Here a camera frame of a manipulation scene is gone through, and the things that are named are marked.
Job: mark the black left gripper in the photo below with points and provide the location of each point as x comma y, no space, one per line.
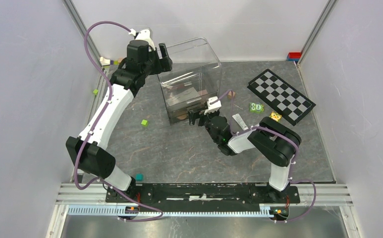
164,65

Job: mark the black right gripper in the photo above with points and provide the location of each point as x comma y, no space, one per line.
192,116

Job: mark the round peach powder puff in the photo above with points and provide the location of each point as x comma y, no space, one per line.
182,117

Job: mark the clear acrylic drawer organizer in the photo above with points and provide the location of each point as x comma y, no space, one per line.
194,65

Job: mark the white cosmetic tube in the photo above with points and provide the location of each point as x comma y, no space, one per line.
240,121

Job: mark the eyebrow stencil card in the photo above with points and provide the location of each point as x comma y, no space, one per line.
185,95

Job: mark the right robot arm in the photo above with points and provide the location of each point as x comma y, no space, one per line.
278,143

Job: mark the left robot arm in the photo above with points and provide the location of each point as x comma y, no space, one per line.
88,150

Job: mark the wooden cube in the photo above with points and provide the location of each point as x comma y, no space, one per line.
231,94

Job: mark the lime green cube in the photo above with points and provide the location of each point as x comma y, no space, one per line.
144,123

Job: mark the green owl card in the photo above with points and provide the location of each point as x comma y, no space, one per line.
256,108

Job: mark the teal cube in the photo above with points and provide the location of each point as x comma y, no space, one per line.
139,177

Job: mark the yellow owl card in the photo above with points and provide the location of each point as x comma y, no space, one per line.
275,116

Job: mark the black white checkerboard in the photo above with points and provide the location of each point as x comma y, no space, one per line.
283,98

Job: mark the red blue blocks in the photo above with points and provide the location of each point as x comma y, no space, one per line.
293,56

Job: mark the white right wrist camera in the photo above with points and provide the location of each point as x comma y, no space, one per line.
213,105

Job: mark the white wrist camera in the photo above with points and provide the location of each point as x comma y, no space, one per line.
213,105
145,35

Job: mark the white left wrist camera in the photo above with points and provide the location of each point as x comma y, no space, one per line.
145,35

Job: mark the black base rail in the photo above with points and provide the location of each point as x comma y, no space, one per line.
204,197

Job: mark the aluminium frame rail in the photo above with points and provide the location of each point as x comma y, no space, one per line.
69,4

